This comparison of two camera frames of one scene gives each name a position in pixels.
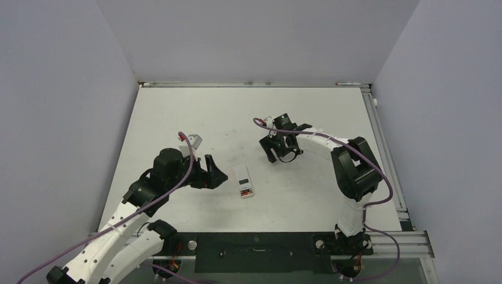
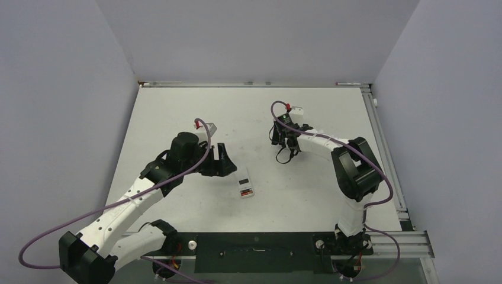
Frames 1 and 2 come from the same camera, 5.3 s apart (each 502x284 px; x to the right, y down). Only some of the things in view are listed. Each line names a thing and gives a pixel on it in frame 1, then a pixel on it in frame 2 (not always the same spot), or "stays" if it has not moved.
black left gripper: (209, 178) → (216, 167)
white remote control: (245, 186) stays
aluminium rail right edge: (400, 203) stays
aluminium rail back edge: (247, 84) stays
